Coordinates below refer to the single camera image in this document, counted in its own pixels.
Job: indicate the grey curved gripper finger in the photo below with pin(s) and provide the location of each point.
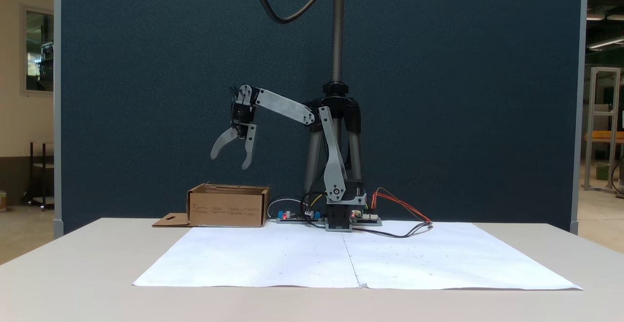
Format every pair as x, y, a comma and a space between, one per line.
222, 142

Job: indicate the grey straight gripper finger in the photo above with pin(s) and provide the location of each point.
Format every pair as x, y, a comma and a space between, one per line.
249, 146

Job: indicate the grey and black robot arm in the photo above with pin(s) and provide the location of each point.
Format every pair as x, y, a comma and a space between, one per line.
282, 105

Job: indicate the green bin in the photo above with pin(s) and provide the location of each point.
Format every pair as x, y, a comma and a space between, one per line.
602, 172

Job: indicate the brown cardboard box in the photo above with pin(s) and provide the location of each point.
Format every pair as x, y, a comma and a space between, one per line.
226, 207

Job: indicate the blue circuit board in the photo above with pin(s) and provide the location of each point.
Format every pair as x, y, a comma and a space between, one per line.
297, 218

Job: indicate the dark blue partition panel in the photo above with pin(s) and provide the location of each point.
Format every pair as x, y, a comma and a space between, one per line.
146, 93

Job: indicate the white paper sheet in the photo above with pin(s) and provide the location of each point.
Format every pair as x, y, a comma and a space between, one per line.
463, 258
253, 258

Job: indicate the black and silver tripod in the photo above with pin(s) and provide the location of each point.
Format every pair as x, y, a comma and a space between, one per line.
337, 44

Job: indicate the grey circuit board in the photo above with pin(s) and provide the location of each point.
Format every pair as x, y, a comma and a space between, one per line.
366, 221

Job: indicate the black metal rack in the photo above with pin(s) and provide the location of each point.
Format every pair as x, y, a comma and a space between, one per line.
36, 176

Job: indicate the wall window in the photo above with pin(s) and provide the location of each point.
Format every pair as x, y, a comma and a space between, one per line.
39, 51

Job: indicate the aluminium profile frame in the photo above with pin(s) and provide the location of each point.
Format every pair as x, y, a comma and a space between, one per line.
592, 127

